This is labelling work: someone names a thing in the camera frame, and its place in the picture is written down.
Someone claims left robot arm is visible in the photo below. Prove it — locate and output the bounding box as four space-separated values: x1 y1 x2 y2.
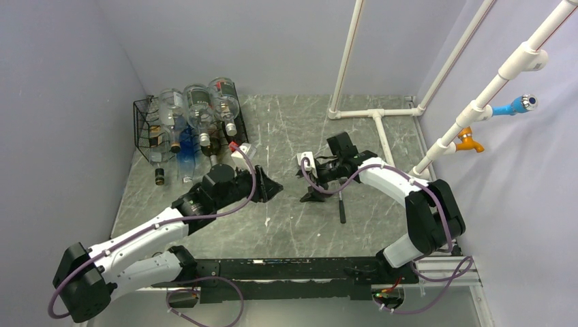
48 164 284 323

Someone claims black wire wine rack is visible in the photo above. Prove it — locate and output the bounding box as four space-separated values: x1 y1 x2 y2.
133 95 249 165

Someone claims orange tap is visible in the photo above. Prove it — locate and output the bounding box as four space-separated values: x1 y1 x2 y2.
455 127 485 153

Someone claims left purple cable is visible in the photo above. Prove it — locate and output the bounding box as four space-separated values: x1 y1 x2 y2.
47 145 258 327

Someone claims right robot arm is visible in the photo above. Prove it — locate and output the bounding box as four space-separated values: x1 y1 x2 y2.
296 132 466 283

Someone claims dark bottle silver cap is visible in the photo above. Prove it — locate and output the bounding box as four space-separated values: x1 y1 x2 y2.
200 134 222 166

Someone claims black handled hammer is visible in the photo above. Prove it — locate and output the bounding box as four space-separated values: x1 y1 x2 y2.
337 178 346 224

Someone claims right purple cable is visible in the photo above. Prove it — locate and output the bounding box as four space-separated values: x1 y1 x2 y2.
300 157 474 316

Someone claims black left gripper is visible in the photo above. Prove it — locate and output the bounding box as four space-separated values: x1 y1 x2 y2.
215 161 284 211

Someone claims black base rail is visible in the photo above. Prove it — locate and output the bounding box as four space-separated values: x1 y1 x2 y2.
158 256 419 304

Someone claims blue glass bottle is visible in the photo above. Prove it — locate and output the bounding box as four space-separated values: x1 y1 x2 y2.
176 116 196 184

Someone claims white pvc pipe frame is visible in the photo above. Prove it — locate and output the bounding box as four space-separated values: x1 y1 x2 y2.
327 0 578 181

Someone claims clear bottle green label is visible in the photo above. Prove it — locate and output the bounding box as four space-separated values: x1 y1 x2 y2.
183 84 215 146

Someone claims blue tap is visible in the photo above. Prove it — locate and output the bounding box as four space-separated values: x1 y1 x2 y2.
492 94 538 116

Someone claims clear bottle red label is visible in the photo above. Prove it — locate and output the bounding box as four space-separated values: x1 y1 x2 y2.
209 77 240 136

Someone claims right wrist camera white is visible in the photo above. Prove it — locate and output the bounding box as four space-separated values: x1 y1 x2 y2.
296 151 316 172

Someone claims small bottle black cap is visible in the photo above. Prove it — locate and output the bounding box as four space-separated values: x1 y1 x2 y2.
149 151 165 186

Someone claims purple cable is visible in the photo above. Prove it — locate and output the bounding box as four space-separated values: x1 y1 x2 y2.
300 157 474 316
47 145 258 327

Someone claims clear frosted short bottle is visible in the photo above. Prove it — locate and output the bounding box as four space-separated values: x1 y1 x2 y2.
158 89 187 154

